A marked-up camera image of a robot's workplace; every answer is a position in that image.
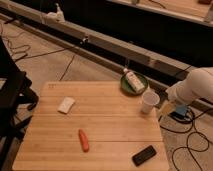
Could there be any black phone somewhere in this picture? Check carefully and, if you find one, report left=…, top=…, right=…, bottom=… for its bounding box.
left=132, top=145, right=157, bottom=166

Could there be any green plate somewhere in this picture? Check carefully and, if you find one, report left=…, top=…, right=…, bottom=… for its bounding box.
left=120, top=72, right=149, bottom=96

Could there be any black chair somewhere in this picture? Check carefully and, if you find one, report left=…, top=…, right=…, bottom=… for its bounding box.
left=0, top=36, right=39, bottom=171

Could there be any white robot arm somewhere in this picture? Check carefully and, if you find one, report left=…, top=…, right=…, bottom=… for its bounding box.
left=158, top=67, right=213, bottom=115

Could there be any white sponge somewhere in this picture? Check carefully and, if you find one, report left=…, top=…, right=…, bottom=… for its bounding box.
left=57, top=97, right=75, bottom=114

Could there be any orange carrot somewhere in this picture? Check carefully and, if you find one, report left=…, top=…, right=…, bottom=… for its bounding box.
left=78, top=129, right=89, bottom=152

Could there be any white bottle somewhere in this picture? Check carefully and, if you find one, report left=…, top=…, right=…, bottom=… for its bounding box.
left=124, top=68, right=145, bottom=93

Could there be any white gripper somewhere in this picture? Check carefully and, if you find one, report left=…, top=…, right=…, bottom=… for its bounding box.
left=159, top=82, right=184, bottom=116

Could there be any clear plastic cup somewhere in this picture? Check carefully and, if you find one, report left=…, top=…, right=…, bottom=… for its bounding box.
left=141, top=91, right=160, bottom=114

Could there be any black floor cable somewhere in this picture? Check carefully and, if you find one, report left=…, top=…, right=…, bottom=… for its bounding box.
left=159, top=107, right=213, bottom=171

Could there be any white object on rail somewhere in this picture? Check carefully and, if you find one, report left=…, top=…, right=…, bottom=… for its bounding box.
left=46, top=4, right=65, bottom=22

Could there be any blue power box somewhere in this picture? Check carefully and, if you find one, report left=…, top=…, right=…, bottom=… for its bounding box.
left=171, top=106, right=188, bottom=120

